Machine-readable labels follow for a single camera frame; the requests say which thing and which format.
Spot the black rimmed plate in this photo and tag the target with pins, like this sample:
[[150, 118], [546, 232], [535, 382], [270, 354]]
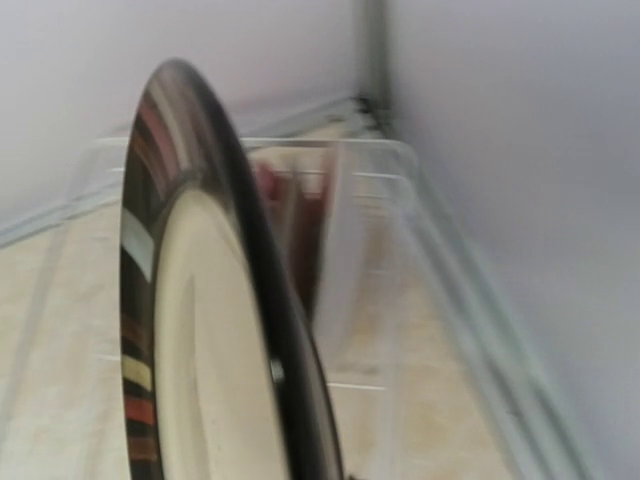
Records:
[[220, 375]]

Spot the pink dotted plate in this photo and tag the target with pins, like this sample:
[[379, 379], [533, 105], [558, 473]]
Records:
[[297, 217]]

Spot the white wire dish rack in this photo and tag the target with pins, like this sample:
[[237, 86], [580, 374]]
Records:
[[402, 406]]

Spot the right aluminium frame post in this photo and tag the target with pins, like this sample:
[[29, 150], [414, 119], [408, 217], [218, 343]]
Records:
[[372, 61]]

